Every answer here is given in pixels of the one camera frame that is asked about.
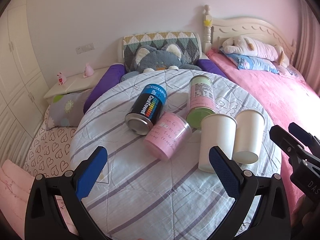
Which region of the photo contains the white pink plush toy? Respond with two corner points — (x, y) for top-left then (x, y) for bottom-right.
(222, 35), (290, 68)

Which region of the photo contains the purple bolster pillow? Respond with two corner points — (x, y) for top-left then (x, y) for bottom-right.
(83, 63), (126, 114)

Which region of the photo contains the cream wardrobe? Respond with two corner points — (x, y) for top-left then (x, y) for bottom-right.
(1, 5), (49, 166)

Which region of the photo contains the pink curtain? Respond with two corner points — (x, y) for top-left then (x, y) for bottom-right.
(295, 0), (319, 95)

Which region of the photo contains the green pink canister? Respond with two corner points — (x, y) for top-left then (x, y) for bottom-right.
(186, 75), (216, 129)

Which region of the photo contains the cream bedside table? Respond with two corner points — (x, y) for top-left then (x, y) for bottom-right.
(43, 67), (109, 103)

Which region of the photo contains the small pink rabbit figurine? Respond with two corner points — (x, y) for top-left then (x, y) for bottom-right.
(57, 72), (67, 86)

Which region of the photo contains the black blue CoolTowel can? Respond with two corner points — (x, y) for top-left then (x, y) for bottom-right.
(125, 83), (167, 135)

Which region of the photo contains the pink floral quilt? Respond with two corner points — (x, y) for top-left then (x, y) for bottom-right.
(0, 159), (78, 239)

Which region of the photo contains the diamond patterned quilted headboard cover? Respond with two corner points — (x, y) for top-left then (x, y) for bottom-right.
(118, 31), (202, 69)

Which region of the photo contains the person's right hand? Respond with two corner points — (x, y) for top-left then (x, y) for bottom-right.
(291, 195), (319, 240)

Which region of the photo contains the blue cartoon pillow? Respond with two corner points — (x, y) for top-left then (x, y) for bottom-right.
(220, 47), (279, 74)

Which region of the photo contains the cream wooden bed headboard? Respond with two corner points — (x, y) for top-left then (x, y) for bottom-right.
(202, 4), (296, 64)

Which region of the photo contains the pink plastic cup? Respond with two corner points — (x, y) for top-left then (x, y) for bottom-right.
(144, 112), (192, 161)

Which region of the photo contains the grey flower pillow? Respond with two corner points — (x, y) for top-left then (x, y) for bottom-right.
(46, 89), (92, 130)

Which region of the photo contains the pink fleece blanket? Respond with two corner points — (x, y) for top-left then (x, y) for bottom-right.
(207, 49), (319, 216)

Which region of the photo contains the heart patterned bed sheet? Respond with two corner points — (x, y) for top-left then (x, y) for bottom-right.
(23, 110), (76, 178)

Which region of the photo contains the white wall socket panel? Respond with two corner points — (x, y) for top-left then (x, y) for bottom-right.
(75, 43), (95, 54)

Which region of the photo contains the grey cat plush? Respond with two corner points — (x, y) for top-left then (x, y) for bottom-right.
(120, 43), (202, 82)

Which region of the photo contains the white paper cup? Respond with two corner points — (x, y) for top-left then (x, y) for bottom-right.
(198, 114), (237, 173)
(233, 109), (265, 164)

